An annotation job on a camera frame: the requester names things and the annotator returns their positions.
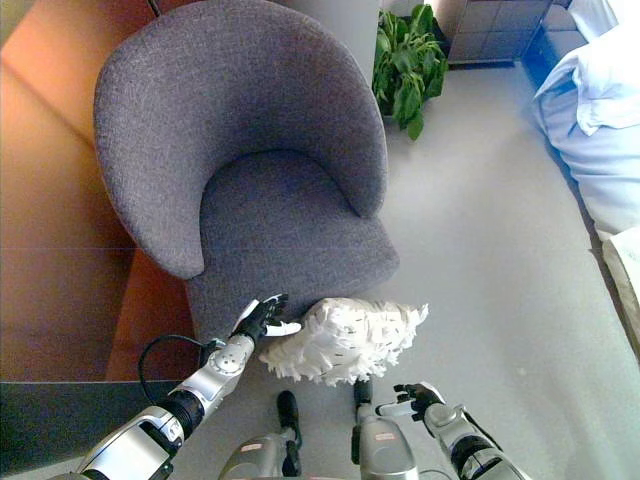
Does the green potted plant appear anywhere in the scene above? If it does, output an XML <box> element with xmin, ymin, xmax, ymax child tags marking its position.
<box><xmin>372</xmin><ymin>3</ymin><xmax>450</xmax><ymax>142</ymax></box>

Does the silver right robot leg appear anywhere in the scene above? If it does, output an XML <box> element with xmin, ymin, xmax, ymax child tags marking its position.
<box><xmin>350</xmin><ymin>379</ymin><xmax>420</xmax><ymax>480</ymax></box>

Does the silver left robot leg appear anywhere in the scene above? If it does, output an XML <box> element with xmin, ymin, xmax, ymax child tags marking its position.
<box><xmin>218</xmin><ymin>390</ymin><xmax>303</xmax><ymax>480</ymax></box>

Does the silver robot leg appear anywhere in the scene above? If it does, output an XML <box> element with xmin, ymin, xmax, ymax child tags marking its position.
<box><xmin>350</xmin><ymin>379</ymin><xmax>420</xmax><ymax>480</ymax></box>
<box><xmin>218</xmin><ymin>390</ymin><xmax>303</xmax><ymax>480</ymax></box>

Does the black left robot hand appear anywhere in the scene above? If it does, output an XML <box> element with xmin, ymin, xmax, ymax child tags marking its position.
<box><xmin>230</xmin><ymin>293</ymin><xmax>303</xmax><ymax>342</ymax></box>

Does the grey fabric tub armchair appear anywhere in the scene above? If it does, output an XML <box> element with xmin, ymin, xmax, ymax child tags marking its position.
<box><xmin>93</xmin><ymin>0</ymin><xmax>401</xmax><ymax>343</ymax></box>

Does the white bed duvet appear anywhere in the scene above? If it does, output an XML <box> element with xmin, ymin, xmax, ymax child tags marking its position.
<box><xmin>532</xmin><ymin>0</ymin><xmax>640</xmax><ymax>236</ymax></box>

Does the grey panelled cabinet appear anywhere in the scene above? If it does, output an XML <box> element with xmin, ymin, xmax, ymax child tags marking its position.
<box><xmin>447</xmin><ymin>0</ymin><xmax>551</xmax><ymax>65</ymax></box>

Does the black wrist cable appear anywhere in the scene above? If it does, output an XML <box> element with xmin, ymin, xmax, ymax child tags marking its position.
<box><xmin>137</xmin><ymin>334</ymin><xmax>224</xmax><ymax>404</ymax></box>

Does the white fringed cloth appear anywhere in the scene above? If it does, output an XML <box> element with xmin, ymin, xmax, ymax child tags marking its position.
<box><xmin>257</xmin><ymin>297</ymin><xmax>431</xmax><ymax>389</ymax></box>

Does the beige bed base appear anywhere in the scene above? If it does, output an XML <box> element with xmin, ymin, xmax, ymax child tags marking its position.
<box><xmin>597</xmin><ymin>228</ymin><xmax>640</xmax><ymax>346</ymax></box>

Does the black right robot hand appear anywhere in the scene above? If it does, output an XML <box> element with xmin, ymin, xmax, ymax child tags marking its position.
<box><xmin>375</xmin><ymin>381</ymin><xmax>447</xmax><ymax>422</ymax></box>

